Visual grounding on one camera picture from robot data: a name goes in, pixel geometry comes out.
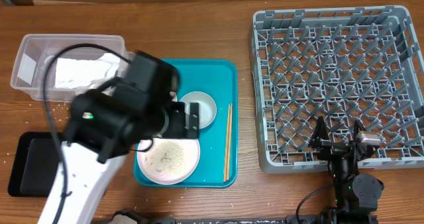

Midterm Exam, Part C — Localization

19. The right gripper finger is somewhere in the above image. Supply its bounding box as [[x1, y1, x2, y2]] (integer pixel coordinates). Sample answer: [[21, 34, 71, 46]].
[[353, 119, 366, 141], [309, 116, 329, 144]]

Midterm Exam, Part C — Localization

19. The grey bowl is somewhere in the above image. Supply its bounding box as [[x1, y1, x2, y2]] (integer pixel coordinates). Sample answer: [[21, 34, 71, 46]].
[[180, 91, 217, 129]]

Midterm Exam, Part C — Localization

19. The white napkin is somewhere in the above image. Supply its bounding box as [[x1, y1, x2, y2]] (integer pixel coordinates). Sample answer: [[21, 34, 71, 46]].
[[54, 53, 121, 89]]

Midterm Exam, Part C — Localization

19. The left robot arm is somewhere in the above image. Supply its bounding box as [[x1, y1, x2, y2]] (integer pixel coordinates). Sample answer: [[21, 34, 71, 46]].
[[39, 52, 199, 223]]

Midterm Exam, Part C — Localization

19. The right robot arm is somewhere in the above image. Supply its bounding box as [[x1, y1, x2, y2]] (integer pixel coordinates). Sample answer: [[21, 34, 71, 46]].
[[302, 117, 384, 223]]

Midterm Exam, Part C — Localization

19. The grey dishwasher rack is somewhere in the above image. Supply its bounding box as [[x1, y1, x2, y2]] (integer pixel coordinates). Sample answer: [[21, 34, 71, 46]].
[[249, 5, 423, 174]]

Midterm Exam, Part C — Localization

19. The large pink plate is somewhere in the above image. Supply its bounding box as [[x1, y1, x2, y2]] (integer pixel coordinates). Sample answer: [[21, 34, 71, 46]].
[[136, 138, 201, 186]]

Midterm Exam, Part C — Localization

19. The teal plastic serving tray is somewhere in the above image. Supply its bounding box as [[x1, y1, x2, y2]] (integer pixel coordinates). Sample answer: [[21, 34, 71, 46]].
[[134, 59, 238, 188]]

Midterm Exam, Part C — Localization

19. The black rectangular tray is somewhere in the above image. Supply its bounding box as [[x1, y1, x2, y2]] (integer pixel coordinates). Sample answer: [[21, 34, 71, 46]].
[[7, 132, 59, 197]]

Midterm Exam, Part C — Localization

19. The clear plastic bin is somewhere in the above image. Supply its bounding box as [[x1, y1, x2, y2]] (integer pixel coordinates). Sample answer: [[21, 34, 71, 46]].
[[11, 34, 129, 102]]

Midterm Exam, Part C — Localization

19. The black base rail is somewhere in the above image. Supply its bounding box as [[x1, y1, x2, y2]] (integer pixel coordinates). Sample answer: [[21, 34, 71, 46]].
[[145, 215, 324, 224]]

